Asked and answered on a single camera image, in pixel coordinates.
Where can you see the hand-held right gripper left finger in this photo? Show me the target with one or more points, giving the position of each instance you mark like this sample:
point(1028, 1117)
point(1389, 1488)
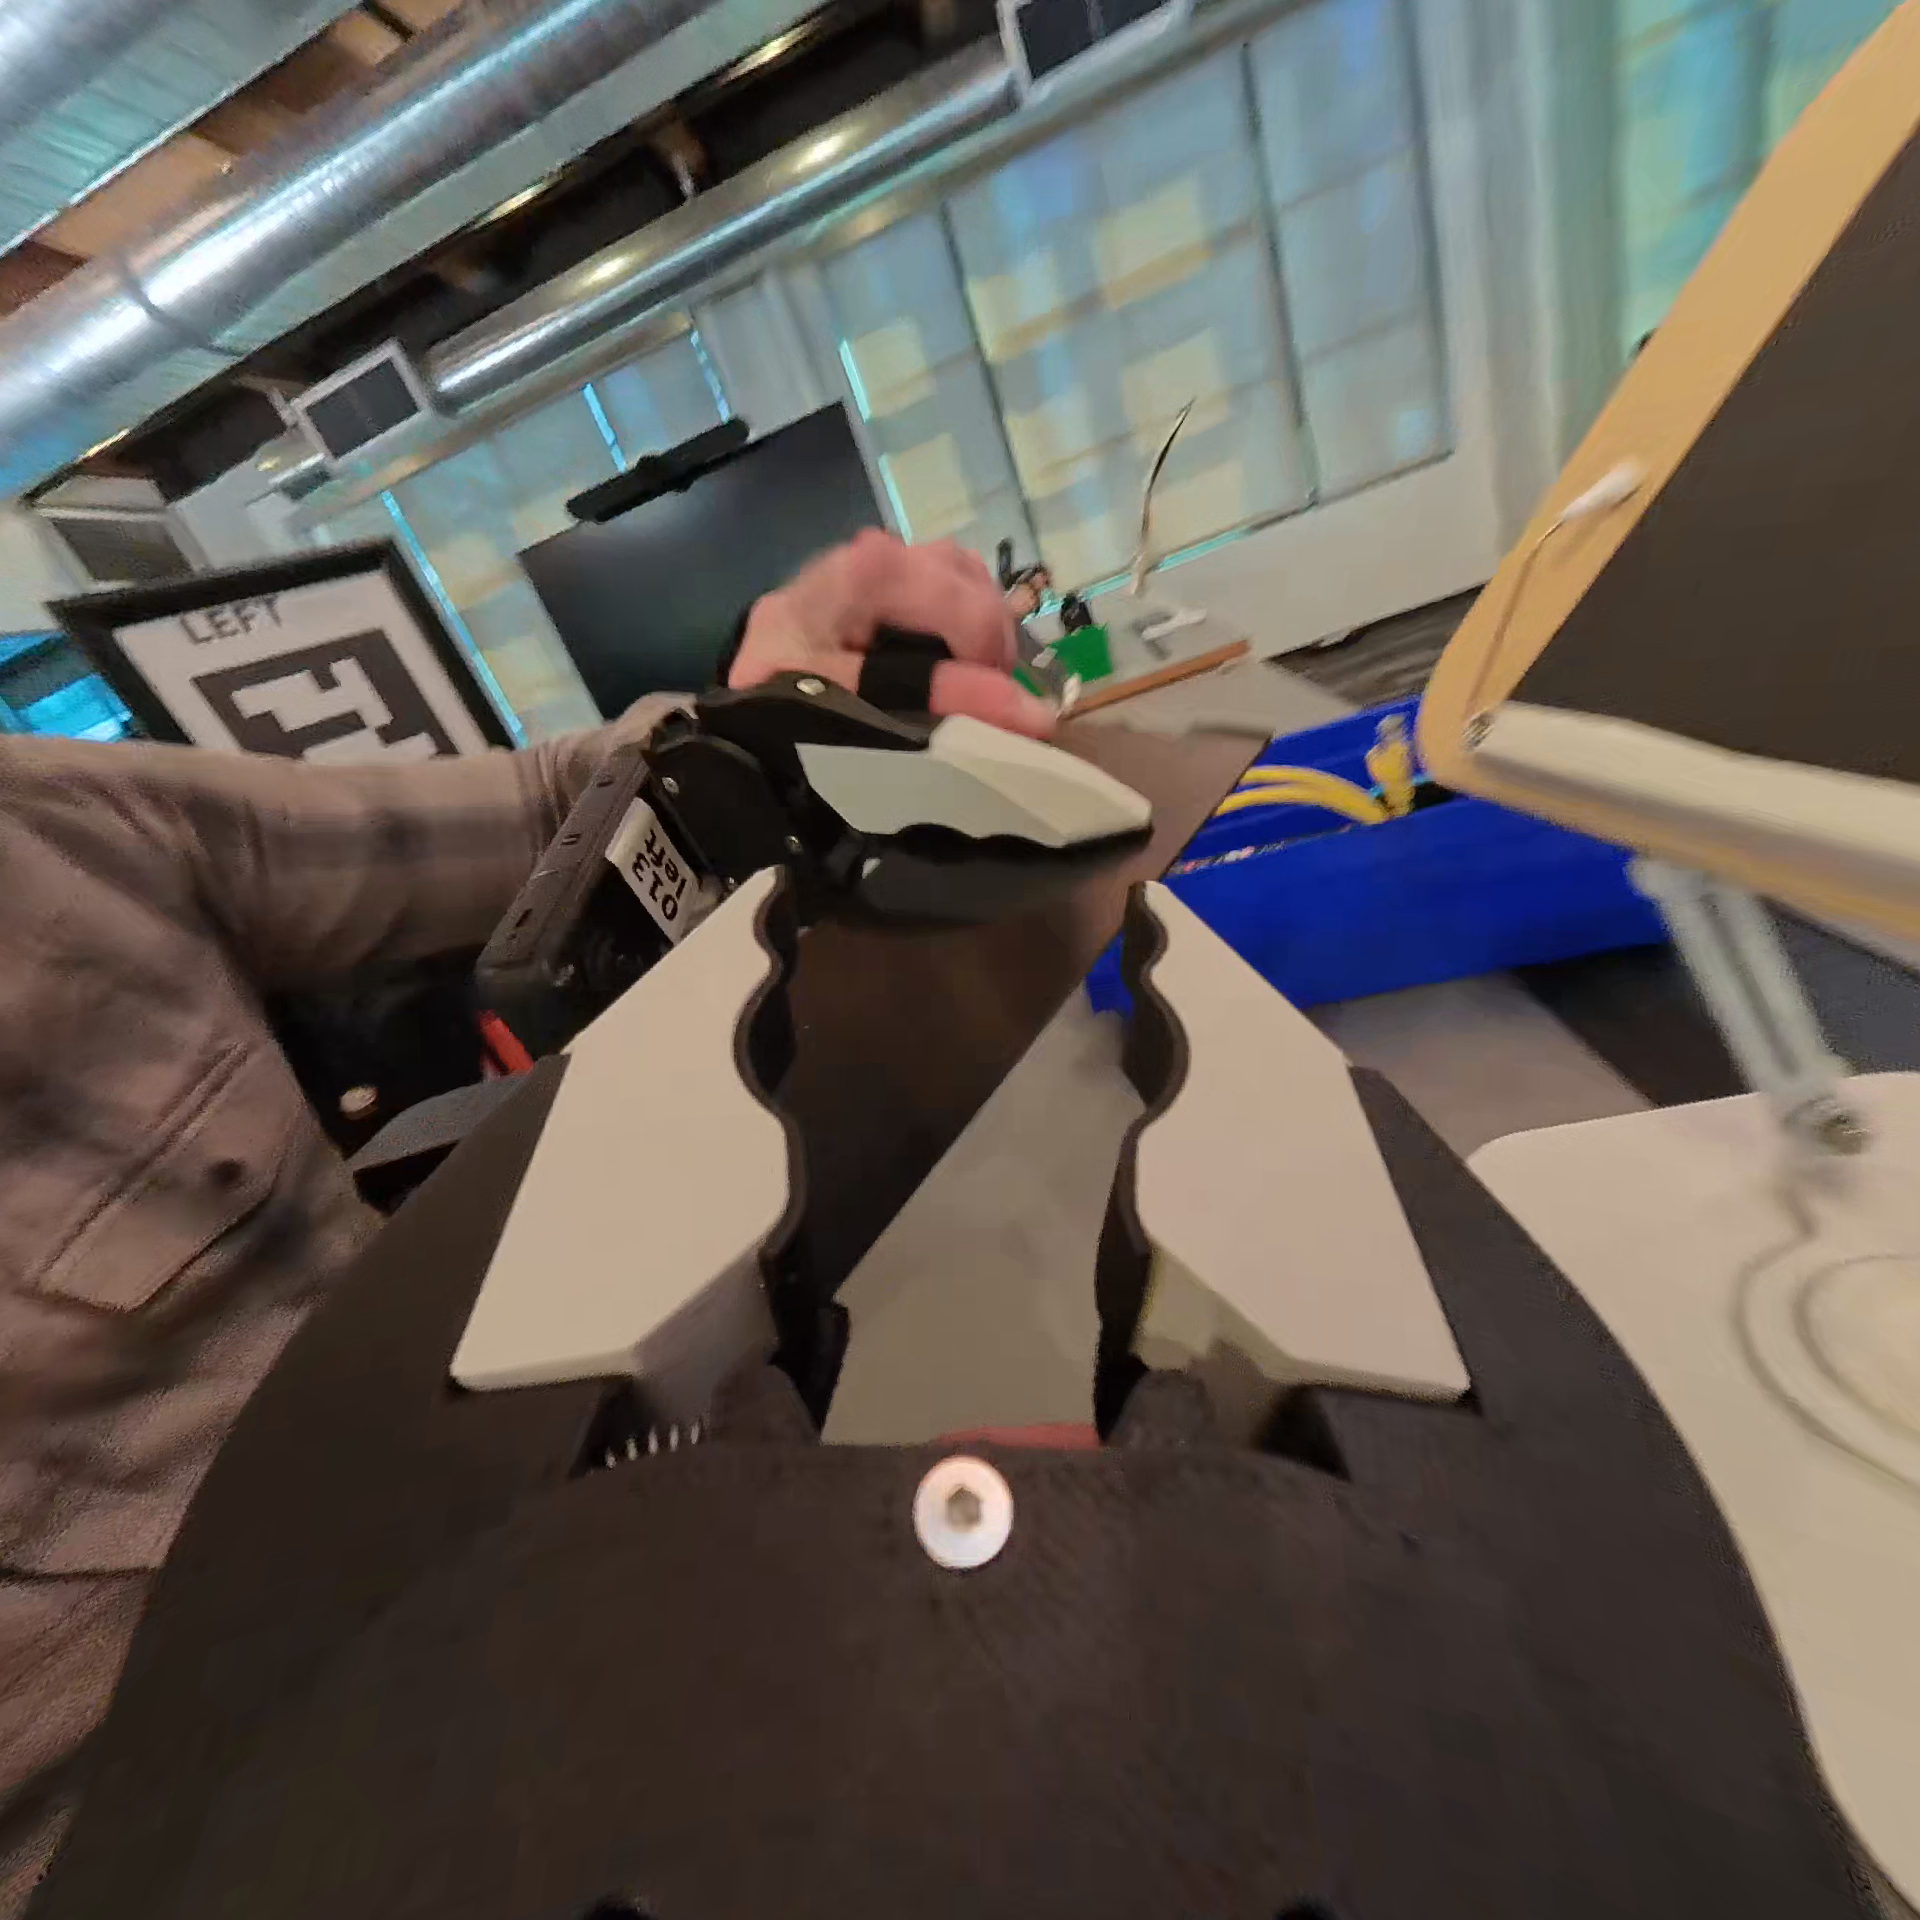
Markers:
point(617, 1201)

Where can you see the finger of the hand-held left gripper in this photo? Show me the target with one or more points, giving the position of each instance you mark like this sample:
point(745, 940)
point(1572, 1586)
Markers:
point(991, 786)

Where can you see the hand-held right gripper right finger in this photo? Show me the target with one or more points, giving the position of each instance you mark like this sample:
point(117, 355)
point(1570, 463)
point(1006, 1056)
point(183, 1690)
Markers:
point(1293, 1201)

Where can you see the thin black plastic strip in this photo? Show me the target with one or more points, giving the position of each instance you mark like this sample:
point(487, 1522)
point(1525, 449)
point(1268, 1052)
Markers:
point(932, 1035)

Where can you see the person's left hand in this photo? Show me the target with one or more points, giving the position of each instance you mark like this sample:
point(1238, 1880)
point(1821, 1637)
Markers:
point(813, 615)

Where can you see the blue plastic bin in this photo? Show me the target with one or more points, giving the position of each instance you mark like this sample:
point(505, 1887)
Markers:
point(1411, 901)

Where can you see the black video bar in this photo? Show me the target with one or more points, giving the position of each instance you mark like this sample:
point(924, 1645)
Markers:
point(661, 466)

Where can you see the yellow item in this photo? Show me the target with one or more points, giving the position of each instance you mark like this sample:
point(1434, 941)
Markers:
point(1323, 786)

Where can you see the framed tag poster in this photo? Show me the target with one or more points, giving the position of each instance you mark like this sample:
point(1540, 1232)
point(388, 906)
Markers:
point(287, 674)

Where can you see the ceiling air vent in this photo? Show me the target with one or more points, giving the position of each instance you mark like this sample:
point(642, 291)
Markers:
point(364, 403)
point(1083, 29)

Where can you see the black backdrop board stand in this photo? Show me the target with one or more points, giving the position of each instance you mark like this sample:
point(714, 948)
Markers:
point(1773, 509)

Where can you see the black wall screen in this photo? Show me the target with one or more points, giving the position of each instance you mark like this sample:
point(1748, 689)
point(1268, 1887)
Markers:
point(691, 571)

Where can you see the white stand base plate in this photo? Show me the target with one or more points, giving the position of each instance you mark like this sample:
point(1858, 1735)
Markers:
point(1681, 1411)

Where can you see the silver ceiling duct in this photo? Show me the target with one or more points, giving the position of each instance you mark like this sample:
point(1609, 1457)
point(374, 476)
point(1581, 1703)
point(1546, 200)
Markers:
point(271, 194)

